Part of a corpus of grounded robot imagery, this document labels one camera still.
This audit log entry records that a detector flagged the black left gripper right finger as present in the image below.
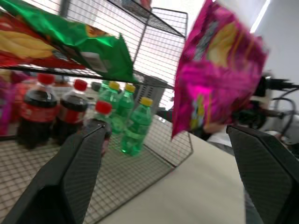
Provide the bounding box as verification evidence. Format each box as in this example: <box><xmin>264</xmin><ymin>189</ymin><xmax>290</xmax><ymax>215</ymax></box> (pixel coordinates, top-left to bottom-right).
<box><xmin>226</xmin><ymin>125</ymin><xmax>299</xmax><ymax>224</ymax></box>

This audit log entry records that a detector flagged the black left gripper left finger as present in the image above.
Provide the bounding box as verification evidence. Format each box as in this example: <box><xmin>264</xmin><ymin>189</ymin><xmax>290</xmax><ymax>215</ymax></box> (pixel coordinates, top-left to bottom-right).
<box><xmin>0</xmin><ymin>124</ymin><xmax>107</xmax><ymax>224</ymax></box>

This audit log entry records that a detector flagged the pink snack bag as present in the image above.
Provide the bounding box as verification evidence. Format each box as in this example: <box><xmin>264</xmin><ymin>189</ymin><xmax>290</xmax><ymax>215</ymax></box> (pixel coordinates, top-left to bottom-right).
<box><xmin>171</xmin><ymin>0</ymin><xmax>270</xmax><ymax>141</ymax></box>

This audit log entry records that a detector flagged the cola bottle red cap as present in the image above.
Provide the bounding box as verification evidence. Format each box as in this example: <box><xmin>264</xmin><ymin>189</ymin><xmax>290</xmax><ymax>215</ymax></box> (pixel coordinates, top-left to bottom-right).
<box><xmin>54</xmin><ymin>78</ymin><xmax>90</xmax><ymax>146</ymax></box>
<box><xmin>83</xmin><ymin>100</ymin><xmax>113</xmax><ymax>157</ymax></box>
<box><xmin>15</xmin><ymin>73</ymin><xmax>59</xmax><ymax>150</ymax></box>

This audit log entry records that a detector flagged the green soda bottle yellow cap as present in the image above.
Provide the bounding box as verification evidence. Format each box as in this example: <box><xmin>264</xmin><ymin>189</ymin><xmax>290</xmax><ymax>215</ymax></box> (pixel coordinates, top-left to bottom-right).
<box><xmin>97</xmin><ymin>80</ymin><xmax>121</xmax><ymax>112</ymax></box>
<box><xmin>110</xmin><ymin>83</ymin><xmax>136</xmax><ymax>135</ymax></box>
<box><xmin>120</xmin><ymin>96</ymin><xmax>154</xmax><ymax>157</ymax></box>

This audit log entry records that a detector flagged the magenta snack bag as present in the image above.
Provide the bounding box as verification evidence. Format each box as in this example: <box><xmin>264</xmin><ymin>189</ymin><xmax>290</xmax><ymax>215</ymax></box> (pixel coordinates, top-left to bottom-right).
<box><xmin>0</xmin><ymin>70</ymin><xmax>15</xmax><ymax>136</ymax></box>

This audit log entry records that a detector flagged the grey slotted metal box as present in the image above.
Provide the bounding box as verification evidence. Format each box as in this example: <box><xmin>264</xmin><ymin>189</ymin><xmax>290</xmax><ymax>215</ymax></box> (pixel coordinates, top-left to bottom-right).
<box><xmin>135</xmin><ymin>71</ymin><xmax>174</xmax><ymax>113</ymax></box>

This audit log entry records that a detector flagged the ceiling light strip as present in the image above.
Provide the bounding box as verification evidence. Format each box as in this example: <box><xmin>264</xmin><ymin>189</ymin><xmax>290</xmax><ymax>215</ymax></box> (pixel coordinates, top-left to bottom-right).
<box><xmin>249</xmin><ymin>0</ymin><xmax>271</xmax><ymax>34</ymax></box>

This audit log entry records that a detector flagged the red chip bag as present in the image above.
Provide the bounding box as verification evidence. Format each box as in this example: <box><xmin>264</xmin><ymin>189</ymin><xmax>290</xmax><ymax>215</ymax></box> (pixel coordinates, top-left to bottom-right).
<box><xmin>0</xmin><ymin>10</ymin><xmax>86</xmax><ymax>70</ymax></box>

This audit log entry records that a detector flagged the green snack bag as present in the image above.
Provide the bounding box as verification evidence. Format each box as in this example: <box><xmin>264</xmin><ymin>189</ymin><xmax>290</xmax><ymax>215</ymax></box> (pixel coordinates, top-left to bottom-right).
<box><xmin>0</xmin><ymin>0</ymin><xmax>139</xmax><ymax>84</ymax></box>

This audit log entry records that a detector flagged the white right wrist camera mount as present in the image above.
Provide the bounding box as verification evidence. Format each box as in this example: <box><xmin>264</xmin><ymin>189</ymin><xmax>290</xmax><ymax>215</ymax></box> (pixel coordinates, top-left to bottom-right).
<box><xmin>252</xmin><ymin>74</ymin><xmax>274</xmax><ymax>106</ymax></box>

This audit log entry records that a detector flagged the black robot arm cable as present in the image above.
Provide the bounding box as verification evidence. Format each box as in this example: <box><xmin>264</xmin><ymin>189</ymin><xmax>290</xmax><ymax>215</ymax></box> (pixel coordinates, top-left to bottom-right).
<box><xmin>272</xmin><ymin>88</ymin><xmax>299</xmax><ymax>139</ymax></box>

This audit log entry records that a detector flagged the black wire shelf rack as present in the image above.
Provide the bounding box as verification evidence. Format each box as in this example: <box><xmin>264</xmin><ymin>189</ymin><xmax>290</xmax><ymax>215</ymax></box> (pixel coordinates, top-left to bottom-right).
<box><xmin>0</xmin><ymin>0</ymin><xmax>194</xmax><ymax>224</ymax></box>

